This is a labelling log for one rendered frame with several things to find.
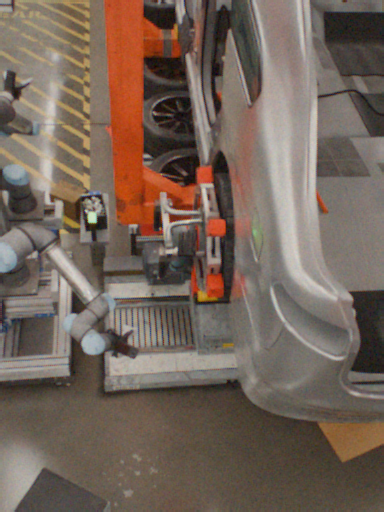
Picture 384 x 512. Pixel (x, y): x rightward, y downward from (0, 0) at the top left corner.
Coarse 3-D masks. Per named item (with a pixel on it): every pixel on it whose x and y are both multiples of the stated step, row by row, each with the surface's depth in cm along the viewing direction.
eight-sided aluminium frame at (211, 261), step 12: (204, 192) 264; (204, 204) 259; (216, 204) 259; (204, 216) 256; (216, 216) 254; (216, 240) 255; (204, 252) 305; (216, 252) 256; (204, 264) 300; (216, 264) 256; (204, 276) 266; (204, 288) 270
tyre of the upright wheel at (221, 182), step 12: (216, 180) 271; (228, 180) 263; (228, 192) 257; (228, 204) 252; (228, 216) 251; (228, 228) 250; (228, 240) 250; (228, 252) 251; (228, 264) 253; (228, 276) 256; (228, 288) 262; (228, 300) 275
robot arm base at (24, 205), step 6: (30, 192) 284; (12, 198) 282; (18, 198) 281; (24, 198) 282; (30, 198) 286; (12, 204) 286; (18, 204) 284; (24, 204) 284; (30, 204) 288; (36, 204) 291; (12, 210) 287; (18, 210) 285; (24, 210) 286; (30, 210) 288
